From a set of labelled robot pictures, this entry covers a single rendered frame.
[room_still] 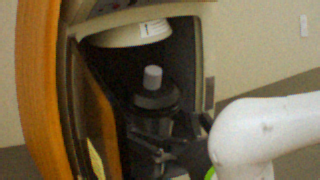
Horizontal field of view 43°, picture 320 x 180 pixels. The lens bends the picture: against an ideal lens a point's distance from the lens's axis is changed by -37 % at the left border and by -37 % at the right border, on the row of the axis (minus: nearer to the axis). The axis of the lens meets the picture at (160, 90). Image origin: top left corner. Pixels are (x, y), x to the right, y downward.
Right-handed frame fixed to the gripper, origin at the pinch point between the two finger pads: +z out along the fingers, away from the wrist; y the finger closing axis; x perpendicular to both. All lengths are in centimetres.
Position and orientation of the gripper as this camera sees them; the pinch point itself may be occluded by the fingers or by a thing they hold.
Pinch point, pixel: (149, 116)
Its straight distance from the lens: 106.8
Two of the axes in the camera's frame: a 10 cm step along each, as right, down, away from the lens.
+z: -4.9, -3.6, 8.0
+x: 0.1, 9.1, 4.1
